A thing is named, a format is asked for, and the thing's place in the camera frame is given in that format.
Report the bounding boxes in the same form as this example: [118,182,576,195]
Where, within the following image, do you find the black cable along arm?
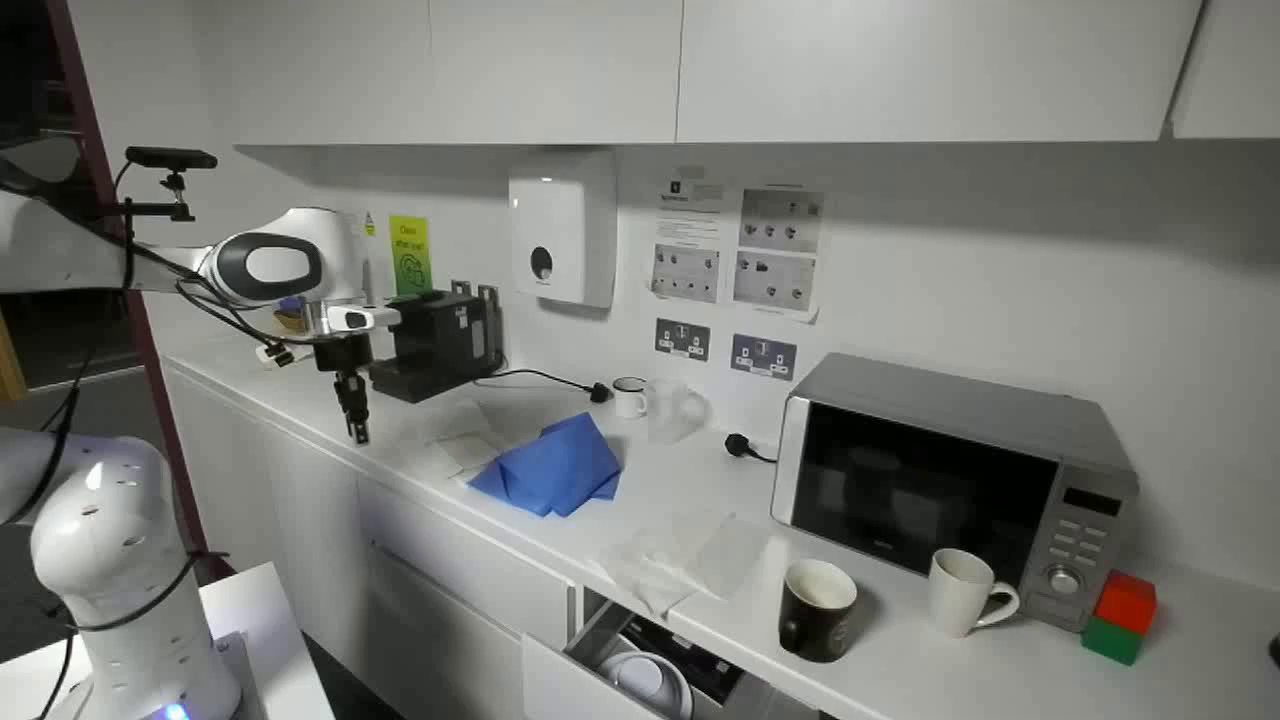
[173,272,302,374]

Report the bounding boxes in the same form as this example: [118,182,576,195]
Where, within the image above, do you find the printed paper wall notice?
[647,239,724,304]
[655,165,733,244]
[733,248,822,316]
[735,186,827,258]

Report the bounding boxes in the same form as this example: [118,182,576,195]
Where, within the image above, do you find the black coffee machine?
[368,279,510,407]

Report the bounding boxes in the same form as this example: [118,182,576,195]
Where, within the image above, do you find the red and green object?
[1094,571,1161,642]

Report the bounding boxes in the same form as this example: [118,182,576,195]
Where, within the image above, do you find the black mug with round logo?
[776,556,865,665]

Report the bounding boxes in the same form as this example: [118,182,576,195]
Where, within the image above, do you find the black coffee machine power cable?
[472,366,618,407]

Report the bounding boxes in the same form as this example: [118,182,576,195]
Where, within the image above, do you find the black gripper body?
[314,332,382,381]

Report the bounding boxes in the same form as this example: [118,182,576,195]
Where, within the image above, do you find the white paper towel dispenser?
[505,156,622,312]

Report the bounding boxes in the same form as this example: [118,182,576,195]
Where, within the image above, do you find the open dishwasher drawer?
[564,596,803,720]

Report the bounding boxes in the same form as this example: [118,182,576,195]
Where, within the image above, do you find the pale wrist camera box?
[321,304,405,341]

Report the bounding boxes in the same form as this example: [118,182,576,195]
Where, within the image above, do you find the black microwave plug cable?
[719,430,782,470]

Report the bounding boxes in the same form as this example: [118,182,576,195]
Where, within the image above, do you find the white bowl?
[605,650,700,720]

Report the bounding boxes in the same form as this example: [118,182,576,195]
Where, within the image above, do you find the dark red door frame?
[44,0,223,580]

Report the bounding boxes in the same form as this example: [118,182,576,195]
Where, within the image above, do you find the yellow green wall notice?
[390,214,435,299]

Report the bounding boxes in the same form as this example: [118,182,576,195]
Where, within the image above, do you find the green block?
[1079,618,1149,668]

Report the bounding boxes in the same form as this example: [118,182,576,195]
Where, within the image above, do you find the blue cloth towel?
[468,407,628,520]

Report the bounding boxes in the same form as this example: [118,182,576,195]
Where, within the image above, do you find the black camera on stand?
[118,139,221,226]

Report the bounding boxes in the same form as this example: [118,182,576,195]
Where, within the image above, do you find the clear glass jug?
[647,381,712,449]

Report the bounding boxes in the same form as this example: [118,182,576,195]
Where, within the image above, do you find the white robot mounting table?
[0,556,335,720]

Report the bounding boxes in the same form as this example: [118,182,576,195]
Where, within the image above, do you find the white wall cabinets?
[197,0,1280,151]

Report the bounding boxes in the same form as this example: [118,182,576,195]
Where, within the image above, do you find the white mug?
[925,545,1024,642]

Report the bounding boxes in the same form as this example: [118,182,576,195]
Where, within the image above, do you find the small pale cup dark rim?
[609,378,655,425]

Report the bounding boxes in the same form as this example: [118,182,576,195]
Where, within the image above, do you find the silver microwave oven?
[768,351,1142,638]

